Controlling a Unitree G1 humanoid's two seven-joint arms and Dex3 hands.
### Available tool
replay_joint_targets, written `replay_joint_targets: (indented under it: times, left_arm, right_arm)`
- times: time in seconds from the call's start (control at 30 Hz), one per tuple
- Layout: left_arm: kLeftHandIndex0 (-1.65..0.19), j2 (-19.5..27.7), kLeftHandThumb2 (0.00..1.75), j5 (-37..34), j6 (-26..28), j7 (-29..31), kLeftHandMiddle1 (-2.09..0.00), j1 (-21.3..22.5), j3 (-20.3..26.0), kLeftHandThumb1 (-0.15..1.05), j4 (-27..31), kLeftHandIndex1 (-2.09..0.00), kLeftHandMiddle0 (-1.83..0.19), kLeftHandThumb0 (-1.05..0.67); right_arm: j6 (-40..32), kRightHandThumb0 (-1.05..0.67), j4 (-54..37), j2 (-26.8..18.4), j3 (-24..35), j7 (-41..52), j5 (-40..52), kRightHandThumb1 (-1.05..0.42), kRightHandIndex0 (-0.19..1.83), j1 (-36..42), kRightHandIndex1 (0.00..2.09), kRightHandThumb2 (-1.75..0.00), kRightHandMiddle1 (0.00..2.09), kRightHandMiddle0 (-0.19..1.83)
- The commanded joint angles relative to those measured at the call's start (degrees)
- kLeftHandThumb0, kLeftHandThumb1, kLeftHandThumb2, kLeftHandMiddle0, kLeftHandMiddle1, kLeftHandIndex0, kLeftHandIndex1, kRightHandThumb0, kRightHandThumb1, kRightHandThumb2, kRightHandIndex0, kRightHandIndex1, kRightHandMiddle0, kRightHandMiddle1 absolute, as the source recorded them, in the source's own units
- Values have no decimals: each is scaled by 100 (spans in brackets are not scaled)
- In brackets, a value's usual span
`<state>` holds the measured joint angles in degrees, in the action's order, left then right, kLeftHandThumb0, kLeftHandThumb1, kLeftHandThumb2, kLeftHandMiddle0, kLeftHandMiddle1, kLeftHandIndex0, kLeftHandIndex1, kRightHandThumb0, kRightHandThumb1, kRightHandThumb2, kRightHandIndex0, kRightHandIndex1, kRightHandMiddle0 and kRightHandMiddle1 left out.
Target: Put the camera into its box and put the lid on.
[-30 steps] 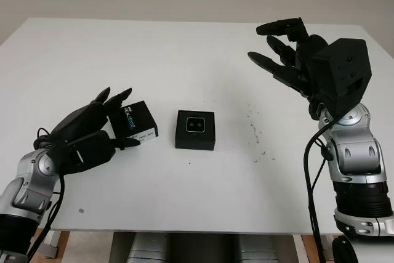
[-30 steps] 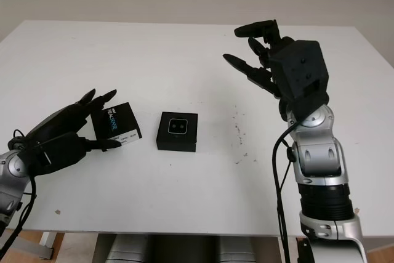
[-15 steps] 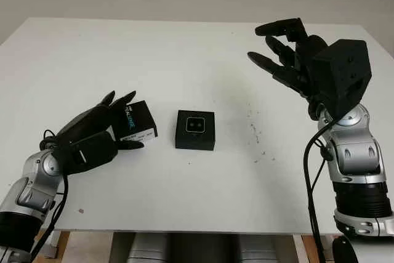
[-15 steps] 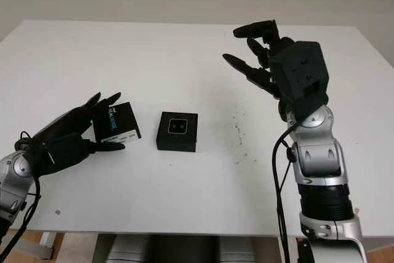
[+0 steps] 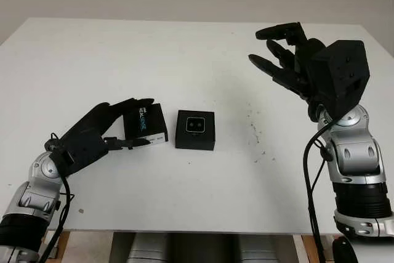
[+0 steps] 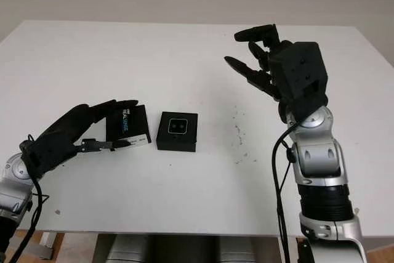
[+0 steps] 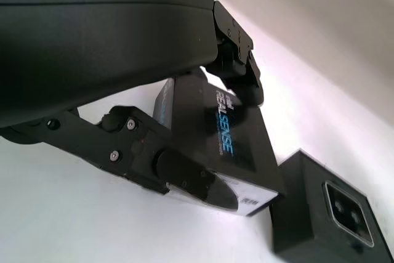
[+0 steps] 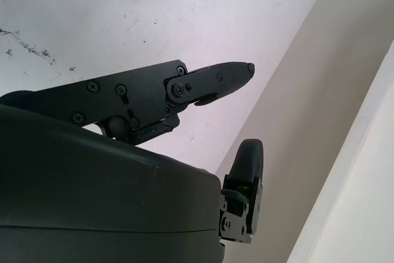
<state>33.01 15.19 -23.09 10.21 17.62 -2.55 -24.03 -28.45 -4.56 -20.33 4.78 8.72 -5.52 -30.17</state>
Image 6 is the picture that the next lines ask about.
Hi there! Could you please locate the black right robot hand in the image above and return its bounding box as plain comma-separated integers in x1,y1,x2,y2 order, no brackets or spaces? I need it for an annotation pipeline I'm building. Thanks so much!
224,23,293,122

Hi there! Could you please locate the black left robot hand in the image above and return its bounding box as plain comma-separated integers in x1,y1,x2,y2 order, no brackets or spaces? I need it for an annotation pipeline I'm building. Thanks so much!
20,99,139,180

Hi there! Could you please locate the black RealSense box lid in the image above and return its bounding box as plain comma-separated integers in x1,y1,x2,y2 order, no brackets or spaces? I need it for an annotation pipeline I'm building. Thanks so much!
106,105,152,150

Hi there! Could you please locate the small silver depth camera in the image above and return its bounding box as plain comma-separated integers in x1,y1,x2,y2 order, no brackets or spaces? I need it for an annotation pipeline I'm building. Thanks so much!
167,118,188,135

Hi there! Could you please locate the black box base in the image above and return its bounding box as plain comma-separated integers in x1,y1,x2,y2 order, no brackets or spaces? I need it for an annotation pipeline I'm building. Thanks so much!
156,111,198,153

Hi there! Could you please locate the white metal table leg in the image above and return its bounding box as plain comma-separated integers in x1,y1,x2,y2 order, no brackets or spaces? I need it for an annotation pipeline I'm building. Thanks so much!
39,232,58,259

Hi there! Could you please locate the grey robot torso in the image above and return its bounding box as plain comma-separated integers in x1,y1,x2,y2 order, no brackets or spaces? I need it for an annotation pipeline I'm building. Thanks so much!
104,234,281,263

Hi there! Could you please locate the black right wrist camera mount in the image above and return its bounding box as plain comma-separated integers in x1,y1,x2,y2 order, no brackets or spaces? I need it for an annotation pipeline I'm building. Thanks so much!
269,41,329,121

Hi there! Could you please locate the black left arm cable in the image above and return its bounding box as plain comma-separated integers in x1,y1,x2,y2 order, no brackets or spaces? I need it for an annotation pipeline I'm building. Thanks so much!
6,176,50,263

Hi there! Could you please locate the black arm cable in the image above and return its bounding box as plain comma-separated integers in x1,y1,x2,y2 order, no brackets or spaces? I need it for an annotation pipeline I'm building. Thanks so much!
271,121,301,263
6,176,50,263

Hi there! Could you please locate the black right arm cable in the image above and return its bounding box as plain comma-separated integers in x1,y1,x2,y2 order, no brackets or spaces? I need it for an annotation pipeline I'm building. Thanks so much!
271,121,301,263

